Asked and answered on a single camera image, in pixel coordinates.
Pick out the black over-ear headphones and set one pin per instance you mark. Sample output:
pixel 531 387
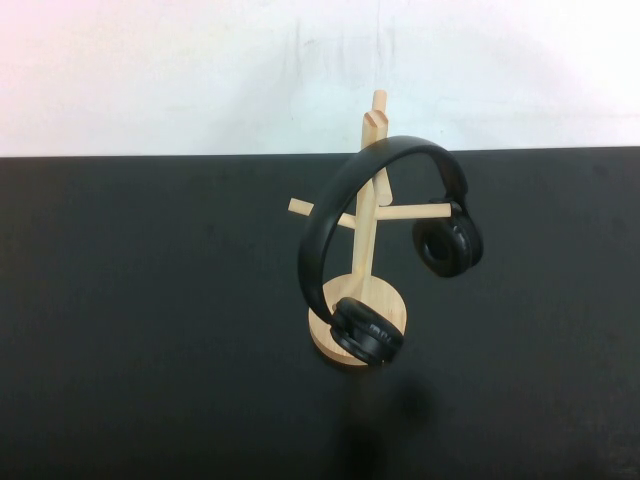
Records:
pixel 326 205

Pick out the wooden headphone stand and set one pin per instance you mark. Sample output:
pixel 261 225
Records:
pixel 367 235

